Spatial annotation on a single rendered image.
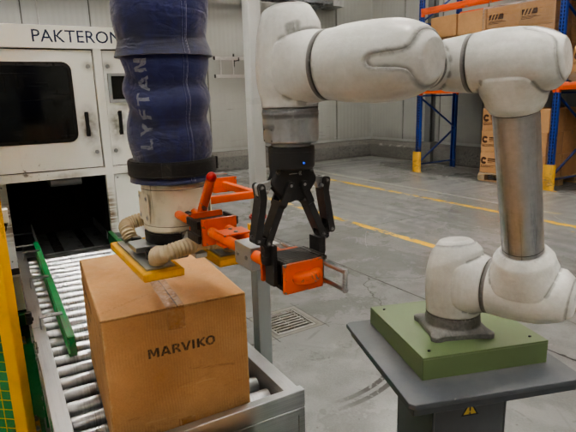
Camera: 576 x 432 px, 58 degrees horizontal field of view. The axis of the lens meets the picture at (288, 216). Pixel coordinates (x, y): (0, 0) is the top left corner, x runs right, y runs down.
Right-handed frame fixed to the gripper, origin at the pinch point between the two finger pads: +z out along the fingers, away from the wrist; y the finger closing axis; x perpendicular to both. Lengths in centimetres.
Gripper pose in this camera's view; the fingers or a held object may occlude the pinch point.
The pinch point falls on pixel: (294, 264)
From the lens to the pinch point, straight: 88.0
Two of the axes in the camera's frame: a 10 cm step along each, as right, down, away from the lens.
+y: -8.6, 1.4, -4.8
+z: 0.3, 9.7, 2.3
